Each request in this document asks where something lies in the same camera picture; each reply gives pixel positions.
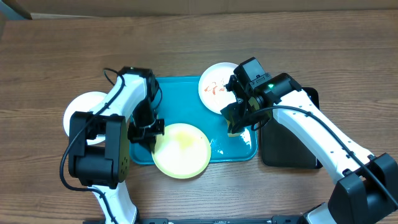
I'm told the teal plastic tray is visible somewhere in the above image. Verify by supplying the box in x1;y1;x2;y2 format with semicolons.
129;75;259;166

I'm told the green yellow sponge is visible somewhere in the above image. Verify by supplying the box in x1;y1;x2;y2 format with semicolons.
227;103;246;137

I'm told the black water tray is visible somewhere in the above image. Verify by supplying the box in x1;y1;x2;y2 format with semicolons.
259;86;323;170

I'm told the white plate front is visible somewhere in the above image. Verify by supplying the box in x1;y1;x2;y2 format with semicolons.
63;91;106;136

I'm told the yellow plate with sauce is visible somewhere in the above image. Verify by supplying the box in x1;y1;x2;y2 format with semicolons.
152;123;211;179

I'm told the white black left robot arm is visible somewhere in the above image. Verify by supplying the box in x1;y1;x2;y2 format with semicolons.
59;67;165;223

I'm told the white plate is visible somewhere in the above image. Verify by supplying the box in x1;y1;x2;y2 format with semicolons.
198;62;237;114
63;91;106;136

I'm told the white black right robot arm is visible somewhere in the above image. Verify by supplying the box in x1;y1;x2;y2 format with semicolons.
221;72;397;223

